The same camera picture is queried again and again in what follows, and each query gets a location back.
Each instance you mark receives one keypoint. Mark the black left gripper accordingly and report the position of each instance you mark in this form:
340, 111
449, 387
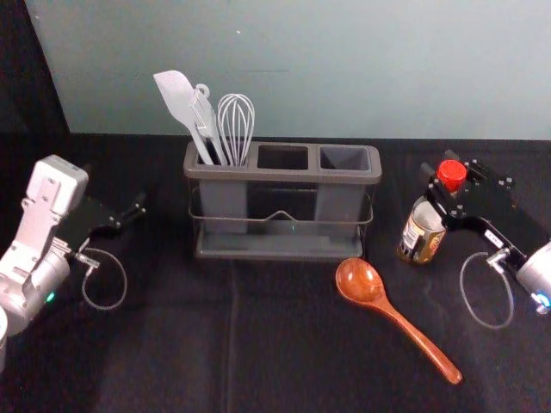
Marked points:
88, 219

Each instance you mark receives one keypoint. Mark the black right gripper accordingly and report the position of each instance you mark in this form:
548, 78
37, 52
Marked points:
521, 228

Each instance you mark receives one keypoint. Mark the red-capped labelled jar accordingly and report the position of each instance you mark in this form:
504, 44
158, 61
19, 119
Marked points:
419, 236

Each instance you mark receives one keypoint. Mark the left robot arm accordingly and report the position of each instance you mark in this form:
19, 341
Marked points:
43, 202

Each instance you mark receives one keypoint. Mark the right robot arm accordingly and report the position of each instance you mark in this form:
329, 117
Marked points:
538, 271

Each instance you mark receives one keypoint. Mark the grey silicone spatula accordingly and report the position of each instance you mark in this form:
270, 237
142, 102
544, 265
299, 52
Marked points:
176, 99

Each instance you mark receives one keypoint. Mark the grey peeler with loop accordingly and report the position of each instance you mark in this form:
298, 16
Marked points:
201, 112

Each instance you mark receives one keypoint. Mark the brown wooden spoon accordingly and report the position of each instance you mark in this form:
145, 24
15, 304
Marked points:
361, 281

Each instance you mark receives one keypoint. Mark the grey three-slot utensil holder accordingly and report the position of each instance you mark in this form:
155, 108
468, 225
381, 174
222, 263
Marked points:
280, 202

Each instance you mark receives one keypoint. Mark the black table cloth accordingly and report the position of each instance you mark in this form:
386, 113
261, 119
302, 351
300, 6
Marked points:
215, 344

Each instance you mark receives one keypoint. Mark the black backdrop cloth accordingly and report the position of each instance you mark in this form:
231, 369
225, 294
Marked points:
26, 77

